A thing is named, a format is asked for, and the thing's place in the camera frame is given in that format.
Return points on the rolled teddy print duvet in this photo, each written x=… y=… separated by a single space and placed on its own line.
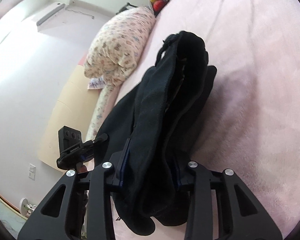
x=115 y=51

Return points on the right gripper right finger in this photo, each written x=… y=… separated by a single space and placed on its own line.
x=240 y=214

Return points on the long teddy print pillow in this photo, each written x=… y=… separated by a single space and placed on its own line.
x=99 y=113

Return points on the left hand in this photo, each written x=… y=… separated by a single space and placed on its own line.
x=81 y=168

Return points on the white purple patterned pillow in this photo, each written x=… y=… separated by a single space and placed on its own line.
x=96 y=83

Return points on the white air conditioner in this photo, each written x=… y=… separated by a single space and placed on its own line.
x=72 y=12

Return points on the white wall socket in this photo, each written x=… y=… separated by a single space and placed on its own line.
x=32 y=171

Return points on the black pants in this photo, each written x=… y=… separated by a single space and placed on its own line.
x=155 y=118

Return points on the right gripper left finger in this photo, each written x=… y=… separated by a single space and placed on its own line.
x=77 y=199

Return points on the cream pink headboard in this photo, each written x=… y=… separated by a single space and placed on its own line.
x=74 y=108

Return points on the pink bed blanket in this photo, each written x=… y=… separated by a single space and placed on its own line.
x=251 y=121

